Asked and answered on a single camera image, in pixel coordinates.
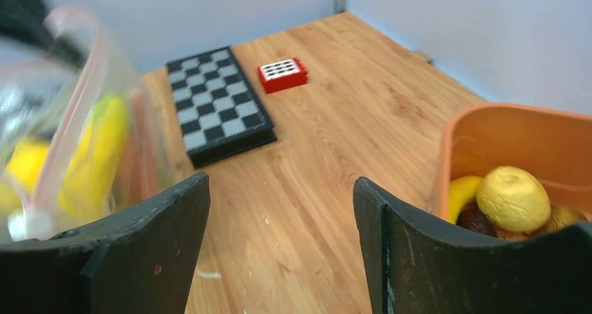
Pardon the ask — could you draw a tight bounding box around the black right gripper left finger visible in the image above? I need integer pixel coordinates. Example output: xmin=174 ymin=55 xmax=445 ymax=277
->
xmin=1 ymin=172 xmax=210 ymax=313

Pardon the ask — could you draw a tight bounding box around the yellow toy pear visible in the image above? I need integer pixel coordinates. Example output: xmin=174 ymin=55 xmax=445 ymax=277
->
xmin=475 ymin=165 xmax=551 ymax=232

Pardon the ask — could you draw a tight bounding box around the black white checkerboard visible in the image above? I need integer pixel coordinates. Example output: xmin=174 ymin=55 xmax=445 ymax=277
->
xmin=165 ymin=46 xmax=277 ymax=168

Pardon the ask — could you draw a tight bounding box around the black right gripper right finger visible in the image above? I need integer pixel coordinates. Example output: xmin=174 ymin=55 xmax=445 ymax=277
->
xmin=353 ymin=177 xmax=591 ymax=313

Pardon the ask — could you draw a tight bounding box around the yellow toy corn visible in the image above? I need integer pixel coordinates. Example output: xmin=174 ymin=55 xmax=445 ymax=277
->
xmin=447 ymin=175 xmax=483 ymax=224

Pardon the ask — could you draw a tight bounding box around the yellow toy bell pepper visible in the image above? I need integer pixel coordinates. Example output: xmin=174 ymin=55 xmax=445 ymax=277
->
xmin=1 ymin=138 xmax=50 ymax=214

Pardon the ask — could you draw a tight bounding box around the clear zip top bag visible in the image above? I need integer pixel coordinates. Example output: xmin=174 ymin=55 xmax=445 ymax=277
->
xmin=1 ymin=6 xmax=175 ymax=244

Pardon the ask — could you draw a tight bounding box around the brown toy potato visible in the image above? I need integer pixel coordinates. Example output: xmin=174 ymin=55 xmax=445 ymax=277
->
xmin=534 ymin=204 xmax=588 ymax=236

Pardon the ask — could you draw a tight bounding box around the red toy window block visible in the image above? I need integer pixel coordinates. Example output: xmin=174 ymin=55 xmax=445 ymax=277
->
xmin=257 ymin=57 xmax=309 ymax=94

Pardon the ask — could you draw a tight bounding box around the orange plastic basket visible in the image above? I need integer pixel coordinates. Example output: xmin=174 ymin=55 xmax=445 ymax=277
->
xmin=427 ymin=103 xmax=591 ymax=218

